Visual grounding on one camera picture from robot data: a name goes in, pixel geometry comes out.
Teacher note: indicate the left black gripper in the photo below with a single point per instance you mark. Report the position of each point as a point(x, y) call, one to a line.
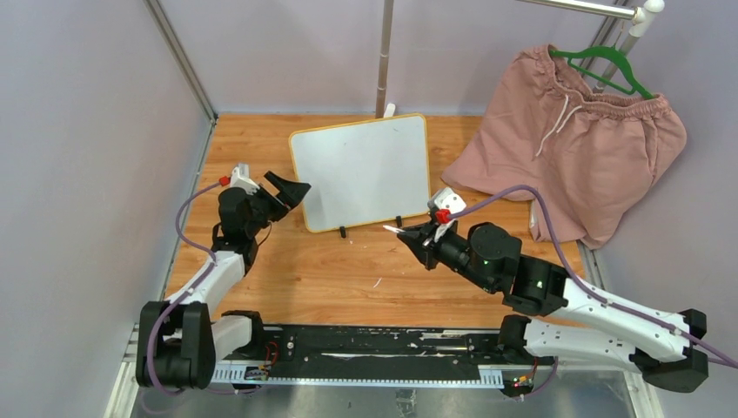
point(288, 198)

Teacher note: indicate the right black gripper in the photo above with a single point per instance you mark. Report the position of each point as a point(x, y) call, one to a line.
point(423, 243)

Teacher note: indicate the red white marker pen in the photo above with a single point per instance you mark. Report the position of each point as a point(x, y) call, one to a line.
point(394, 229)

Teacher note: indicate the yellow framed whiteboard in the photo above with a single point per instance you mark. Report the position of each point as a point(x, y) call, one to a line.
point(363, 172)

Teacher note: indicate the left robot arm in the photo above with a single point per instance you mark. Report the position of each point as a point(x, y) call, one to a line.
point(202, 300)

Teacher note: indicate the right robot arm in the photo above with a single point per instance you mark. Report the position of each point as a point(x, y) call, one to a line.
point(555, 315)

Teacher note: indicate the pink shorts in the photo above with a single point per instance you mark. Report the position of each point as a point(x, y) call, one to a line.
point(582, 159)

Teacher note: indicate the white metal clothes rack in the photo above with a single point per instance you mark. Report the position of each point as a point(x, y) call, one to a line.
point(445, 57)

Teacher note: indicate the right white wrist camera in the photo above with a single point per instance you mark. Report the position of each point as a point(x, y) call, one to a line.
point(443, 204)

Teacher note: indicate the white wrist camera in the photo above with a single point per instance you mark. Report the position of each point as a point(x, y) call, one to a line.
point(240, 177)
point(443, 204)

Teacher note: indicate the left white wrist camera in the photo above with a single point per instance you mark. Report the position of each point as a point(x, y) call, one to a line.
point(240, 177)

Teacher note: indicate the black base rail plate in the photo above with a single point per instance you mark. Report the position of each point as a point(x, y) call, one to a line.
point(245, 352)

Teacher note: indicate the grey aluminium corner post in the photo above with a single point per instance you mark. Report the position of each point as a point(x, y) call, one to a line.
point(171, 38)

